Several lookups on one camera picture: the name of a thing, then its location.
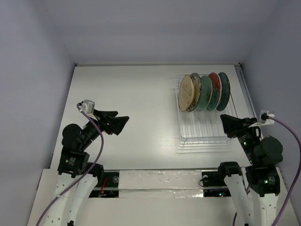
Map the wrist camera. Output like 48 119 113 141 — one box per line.
249 110 275 128
79 99 95 115

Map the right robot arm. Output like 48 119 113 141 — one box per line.
216 114 283 226

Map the blue floral white plate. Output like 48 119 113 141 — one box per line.
187 73 201 112

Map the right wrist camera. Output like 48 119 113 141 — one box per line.
249 110 275 128

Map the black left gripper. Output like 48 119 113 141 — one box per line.
80 108 129 149

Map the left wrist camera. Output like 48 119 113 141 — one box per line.
79 99 95 115

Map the white wire dish rack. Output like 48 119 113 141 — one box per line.
174 74 237 145

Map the light green plate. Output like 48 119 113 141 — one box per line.
196 75 212 112

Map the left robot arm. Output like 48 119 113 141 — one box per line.
36 109 129 226

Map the dark teal plate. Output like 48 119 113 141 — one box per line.
216 72 230 111

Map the white foam block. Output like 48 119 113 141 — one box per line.
118 170 203 199

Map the beige bird plate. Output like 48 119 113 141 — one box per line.
178 75 194 112

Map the red teal flower plate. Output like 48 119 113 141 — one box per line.
206 73 222 111

